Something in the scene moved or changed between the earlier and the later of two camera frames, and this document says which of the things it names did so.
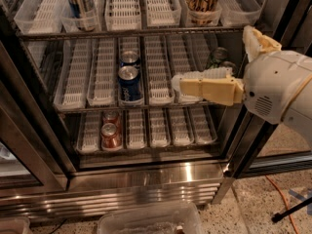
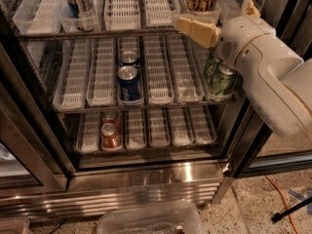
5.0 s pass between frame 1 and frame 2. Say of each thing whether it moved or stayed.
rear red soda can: stayed
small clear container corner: stayed
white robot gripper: moved
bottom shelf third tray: stayed
